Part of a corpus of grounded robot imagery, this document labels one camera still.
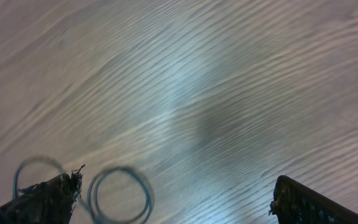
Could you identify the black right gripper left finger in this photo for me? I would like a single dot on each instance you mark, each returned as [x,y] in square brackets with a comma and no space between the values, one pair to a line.
[50,202]

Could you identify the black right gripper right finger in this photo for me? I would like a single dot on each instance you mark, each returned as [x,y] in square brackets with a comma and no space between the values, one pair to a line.
[295,203]

